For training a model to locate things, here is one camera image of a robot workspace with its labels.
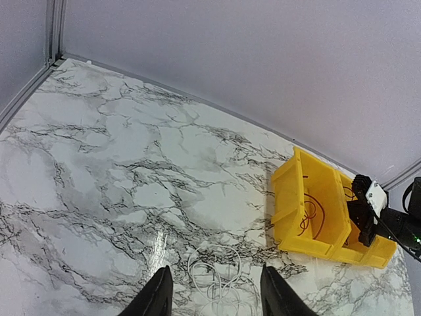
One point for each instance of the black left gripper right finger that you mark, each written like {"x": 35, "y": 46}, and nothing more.
{"x": 277, "y": 296}

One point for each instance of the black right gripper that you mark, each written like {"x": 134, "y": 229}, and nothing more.
{"x": 362, "y": 215}

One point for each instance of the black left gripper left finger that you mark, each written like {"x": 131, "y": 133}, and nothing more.
{"x": 155, "y": 298}

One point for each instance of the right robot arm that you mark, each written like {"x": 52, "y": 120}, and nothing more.
{"x": 403, "y": 227}

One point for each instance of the yellow bin middle compartment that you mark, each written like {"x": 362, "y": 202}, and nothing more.
{"x": 362, "y": 247}

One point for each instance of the yellow bin compartment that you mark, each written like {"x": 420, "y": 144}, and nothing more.
{"x": 310, "y": 214}
{"x": 362, "y": 247}

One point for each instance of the yellow bin left compartment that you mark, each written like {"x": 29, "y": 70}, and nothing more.
{"x": 310, "y": 214}

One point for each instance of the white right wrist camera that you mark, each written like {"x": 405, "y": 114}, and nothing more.
{"x": 370, "y": 193}

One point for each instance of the aluminium frame right rear post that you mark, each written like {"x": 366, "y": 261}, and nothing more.
{"x": 403, "y": 176}

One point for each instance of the aluminium frame post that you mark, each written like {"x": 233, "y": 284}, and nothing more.
{"x": 403, "y": 176}
{"x": 54, "y": 30}

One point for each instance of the aluminium frame left rear post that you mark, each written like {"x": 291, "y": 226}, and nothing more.
{"x": 54, "y": 30}

